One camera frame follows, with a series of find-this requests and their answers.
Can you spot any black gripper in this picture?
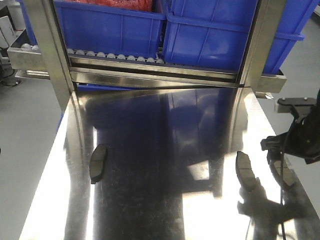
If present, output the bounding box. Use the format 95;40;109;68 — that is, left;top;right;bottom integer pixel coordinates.
261;95;320;175

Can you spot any grey brake pad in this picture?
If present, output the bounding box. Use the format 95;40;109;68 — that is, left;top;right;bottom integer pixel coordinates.
89;144;108;185
235;151;257;192
269;159;296;192

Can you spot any right blue plastic bin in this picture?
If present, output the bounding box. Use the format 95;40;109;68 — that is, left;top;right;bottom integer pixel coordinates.
162;0;319;74

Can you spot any blue plastic bin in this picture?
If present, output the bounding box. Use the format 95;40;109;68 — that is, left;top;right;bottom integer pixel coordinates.
19;0;168;59
162;0;319;74

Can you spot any red material in bin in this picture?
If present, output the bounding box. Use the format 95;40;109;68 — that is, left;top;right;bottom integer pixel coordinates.
76;0;153;12

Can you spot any lower blue bin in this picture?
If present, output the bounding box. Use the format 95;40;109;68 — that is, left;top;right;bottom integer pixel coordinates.
77;84;135;91

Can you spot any left blue plastic bin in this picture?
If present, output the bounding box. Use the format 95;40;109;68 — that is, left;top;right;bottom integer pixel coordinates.
19;0;168;59

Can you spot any stainless steel roller rack frame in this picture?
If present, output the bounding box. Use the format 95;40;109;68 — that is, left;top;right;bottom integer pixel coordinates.
7;0;286;110

